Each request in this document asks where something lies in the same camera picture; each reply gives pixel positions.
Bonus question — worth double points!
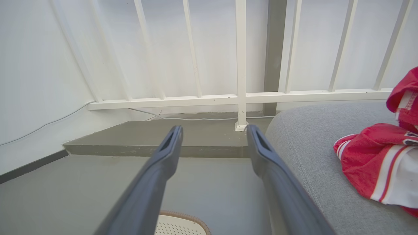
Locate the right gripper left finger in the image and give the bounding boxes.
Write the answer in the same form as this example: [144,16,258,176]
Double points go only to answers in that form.
[94,125,184,235]

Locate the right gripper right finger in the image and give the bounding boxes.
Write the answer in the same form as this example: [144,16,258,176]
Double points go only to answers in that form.
[247,124,336,235]

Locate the red and white jersey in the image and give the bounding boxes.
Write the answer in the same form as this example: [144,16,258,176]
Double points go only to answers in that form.
[333,66,418,218]

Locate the white laundry basket brown rim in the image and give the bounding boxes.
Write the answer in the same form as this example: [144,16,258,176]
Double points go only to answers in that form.
[154,211,212,235]

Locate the white metal railing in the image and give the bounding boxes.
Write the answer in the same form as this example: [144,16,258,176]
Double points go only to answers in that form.
[49,0,413,132]

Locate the thin white floor cable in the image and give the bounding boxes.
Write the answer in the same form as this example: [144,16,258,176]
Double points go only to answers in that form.
[0,101,276,146]

